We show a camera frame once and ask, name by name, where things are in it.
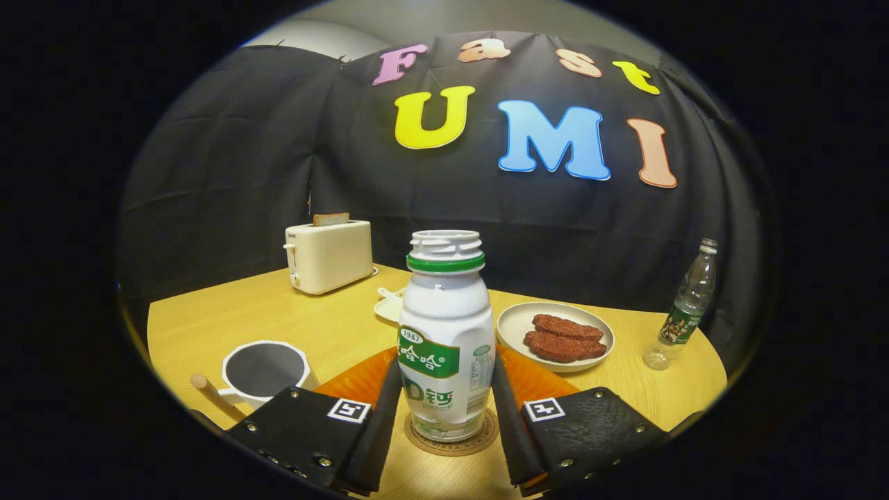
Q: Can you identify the cream toaster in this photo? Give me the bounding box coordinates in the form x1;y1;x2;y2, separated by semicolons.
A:
283;219;379;297

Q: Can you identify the red sausage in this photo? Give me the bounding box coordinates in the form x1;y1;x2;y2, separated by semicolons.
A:
532;314;605;341
523;331;608;363

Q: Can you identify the round white plate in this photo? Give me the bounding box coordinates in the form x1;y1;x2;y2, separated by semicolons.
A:
497;301;616;374

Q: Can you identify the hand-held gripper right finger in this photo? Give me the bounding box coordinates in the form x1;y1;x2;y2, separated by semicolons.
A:
491;345;671;495

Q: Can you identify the round cork coaster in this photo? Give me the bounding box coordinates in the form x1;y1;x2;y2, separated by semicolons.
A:
404;406;501;457

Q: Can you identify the white divided condiment dish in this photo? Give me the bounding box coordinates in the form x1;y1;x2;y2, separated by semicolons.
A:
374;286;406;326

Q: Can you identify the clear plastic water bottle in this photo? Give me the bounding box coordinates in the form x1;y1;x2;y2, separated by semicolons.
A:
642;238;719;370

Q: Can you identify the white cup with wooden handle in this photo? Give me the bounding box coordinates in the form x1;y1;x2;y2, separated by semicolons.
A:
190;340;322;423

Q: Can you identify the white juice bottle green label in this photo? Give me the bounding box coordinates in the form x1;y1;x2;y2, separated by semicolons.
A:
398;230;497;443

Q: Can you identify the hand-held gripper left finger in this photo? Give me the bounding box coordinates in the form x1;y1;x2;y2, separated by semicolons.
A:
226;346;405;495

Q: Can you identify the wooden table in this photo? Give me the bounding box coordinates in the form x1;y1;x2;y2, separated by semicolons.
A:
146;264;729;500

